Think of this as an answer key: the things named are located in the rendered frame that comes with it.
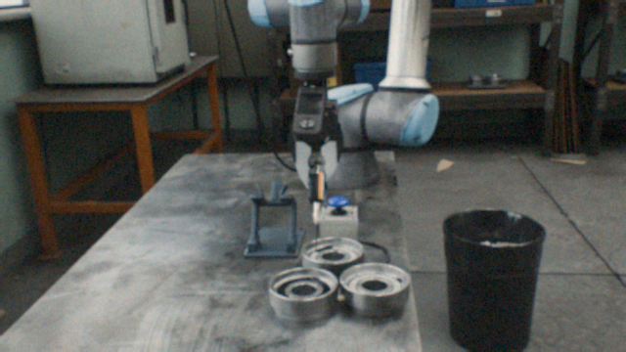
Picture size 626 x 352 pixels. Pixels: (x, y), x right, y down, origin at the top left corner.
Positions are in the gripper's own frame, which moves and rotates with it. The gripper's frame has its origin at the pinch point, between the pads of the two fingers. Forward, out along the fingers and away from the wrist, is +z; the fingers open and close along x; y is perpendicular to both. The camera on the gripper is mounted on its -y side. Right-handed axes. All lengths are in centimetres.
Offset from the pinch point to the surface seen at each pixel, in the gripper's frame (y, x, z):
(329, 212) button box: 7.8, -1.2, 8.7
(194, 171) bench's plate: 49, 38, 13
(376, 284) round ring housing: -16.7, -10.4, 11.1
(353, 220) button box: 4.2, -6.1, 8.9
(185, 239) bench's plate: 5.2, 27.1, 13.3
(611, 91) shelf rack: 330, -158, 49
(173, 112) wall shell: 383, 155, 69
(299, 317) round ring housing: -25.1, 0.7, 12.3
